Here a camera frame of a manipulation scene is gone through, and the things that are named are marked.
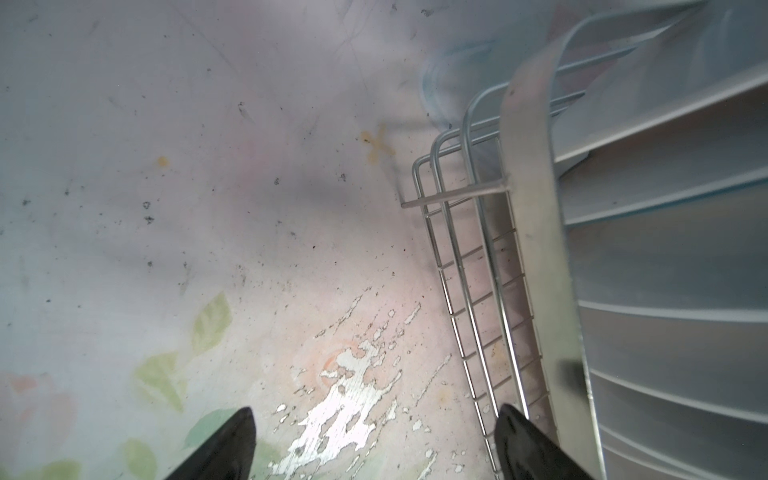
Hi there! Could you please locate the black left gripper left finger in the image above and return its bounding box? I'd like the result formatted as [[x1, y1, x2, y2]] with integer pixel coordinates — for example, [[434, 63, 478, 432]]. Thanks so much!
[[166, 407, 257, 480]]

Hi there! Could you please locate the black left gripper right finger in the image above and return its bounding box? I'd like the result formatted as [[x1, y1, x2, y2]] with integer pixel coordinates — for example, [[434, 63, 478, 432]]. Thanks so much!
[[494, 404, 592, 480]]

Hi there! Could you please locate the orange sunburst white plate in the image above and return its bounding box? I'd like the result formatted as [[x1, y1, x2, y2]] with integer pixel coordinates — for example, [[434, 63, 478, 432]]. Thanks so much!
[[568, 183, 767, 479]]

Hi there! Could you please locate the chrome wire dish rack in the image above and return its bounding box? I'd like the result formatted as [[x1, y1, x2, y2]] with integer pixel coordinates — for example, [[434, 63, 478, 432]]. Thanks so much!
[[411, 1, 767, 479]]

